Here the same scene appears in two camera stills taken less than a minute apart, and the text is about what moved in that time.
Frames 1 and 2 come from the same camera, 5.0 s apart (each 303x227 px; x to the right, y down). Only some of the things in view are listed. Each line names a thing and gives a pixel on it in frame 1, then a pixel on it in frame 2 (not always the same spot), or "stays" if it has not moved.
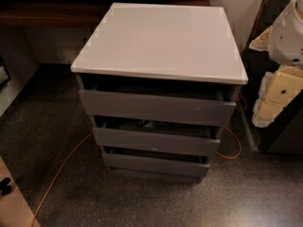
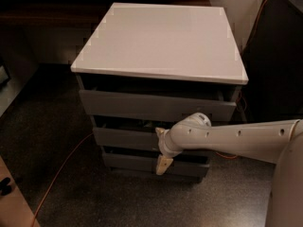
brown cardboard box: [14, 210] stays
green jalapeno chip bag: [151, 124] stays
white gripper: [289, 40] to [164, 144]
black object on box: [4, 187] stays
